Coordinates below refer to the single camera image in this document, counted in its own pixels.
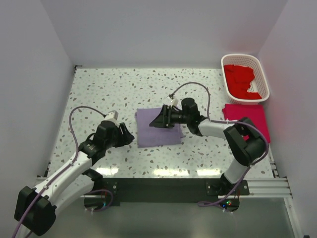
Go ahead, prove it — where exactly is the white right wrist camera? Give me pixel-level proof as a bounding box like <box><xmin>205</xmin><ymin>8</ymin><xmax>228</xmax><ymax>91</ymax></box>
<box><xmin>168</xmin><ymin>95</ymin><xmax>179</xmax><ymax>107</ymax></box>

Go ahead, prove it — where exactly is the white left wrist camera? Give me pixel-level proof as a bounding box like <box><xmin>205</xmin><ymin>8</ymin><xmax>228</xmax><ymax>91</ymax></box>
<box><xmin>104</xmin><ymin>111</ymin><xmax>118</xmax><ymax>124</ymax></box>

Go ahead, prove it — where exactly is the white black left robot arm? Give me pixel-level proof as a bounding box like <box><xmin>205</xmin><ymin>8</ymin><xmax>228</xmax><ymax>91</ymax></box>
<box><xmin>12</xmin><ymin>119</ymin><xmax>134</xmax><ymax>237</ymax></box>

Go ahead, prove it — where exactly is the aluminium right side rail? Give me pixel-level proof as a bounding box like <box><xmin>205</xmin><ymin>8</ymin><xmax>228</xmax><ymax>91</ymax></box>
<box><xmin>268</xmin><ymin>148</ymin><xmax>280</xmax><ymax>178</ymax></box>

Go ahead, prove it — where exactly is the red t shirt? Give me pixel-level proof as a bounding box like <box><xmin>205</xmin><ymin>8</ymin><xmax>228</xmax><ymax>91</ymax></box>
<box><xmin>224</xmin><ymin>64</ymin><xmax>262</xmax><ymax>100</ymax></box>

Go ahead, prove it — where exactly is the purple t shirt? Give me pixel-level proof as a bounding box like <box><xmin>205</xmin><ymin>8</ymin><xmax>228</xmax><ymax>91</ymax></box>
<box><xmin>135</xmin><ymin>108</ymin><xmax>184</xmax><ymax>148</ymax></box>

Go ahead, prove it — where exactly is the white perforated plastic basket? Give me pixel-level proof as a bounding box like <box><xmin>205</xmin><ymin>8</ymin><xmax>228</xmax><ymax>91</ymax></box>
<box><xmin>221</xmin><ymin>54</ymin><xmax>270</xmax><ymax>105</ymax></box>

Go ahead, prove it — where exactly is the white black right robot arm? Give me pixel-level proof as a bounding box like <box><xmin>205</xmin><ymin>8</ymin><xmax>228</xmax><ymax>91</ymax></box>
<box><xmin>149</xmin><ymin>98</ymin><xmax>269</xmax><ymax>187</ymax></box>

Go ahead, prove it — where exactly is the folded pink t shirt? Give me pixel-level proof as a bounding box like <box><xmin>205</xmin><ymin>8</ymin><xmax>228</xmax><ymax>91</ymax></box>
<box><xmin>222</xmin><ymin>104</ymin><xmax>271</xmax><ymax>143</ymax></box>

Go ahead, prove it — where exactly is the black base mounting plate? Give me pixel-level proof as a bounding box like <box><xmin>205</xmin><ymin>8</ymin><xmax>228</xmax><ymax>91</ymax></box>
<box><xmin>84</xmin><ymin>178</ymin><xmax>250</xmax><ymax>211</ymax></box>

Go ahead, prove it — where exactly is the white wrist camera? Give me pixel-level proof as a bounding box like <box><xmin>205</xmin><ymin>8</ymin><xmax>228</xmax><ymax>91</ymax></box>
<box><xmin>168</xmin><ymin>95</ymin><xmax>179</xmax><ymax>107</ymax></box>
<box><xmin>104</xmin><ymin>111</ymin><xmax>118</xmax><ymax>124</ymax></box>

